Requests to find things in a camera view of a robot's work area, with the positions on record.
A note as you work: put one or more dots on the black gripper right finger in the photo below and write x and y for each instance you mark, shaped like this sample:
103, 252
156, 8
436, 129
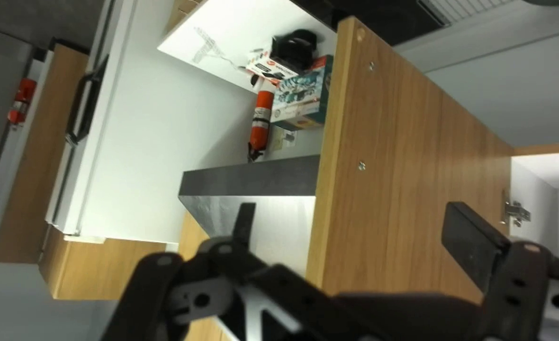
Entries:
480, 247

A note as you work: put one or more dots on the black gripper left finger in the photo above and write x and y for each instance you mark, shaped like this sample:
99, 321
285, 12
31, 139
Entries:
165, 296

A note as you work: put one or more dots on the wooden cabinet door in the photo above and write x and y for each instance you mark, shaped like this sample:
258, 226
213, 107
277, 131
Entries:
412, 177

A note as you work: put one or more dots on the metal cabinet hinge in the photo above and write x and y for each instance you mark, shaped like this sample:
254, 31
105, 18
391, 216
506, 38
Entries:
516, 211

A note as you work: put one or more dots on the white refrigerator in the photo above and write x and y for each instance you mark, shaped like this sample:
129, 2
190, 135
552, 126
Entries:
165, 126

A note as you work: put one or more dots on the red fire extinguisher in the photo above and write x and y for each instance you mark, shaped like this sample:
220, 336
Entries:
262, 124

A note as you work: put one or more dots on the green white box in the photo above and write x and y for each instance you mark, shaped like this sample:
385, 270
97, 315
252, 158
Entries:
300, 95

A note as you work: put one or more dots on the black cooktop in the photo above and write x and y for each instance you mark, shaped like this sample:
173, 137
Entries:
385, 19

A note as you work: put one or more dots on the red white packet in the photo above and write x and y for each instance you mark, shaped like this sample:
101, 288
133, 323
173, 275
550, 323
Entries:
264, 67

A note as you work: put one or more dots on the red wall alarm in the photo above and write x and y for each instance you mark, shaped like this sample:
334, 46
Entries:
21, 101

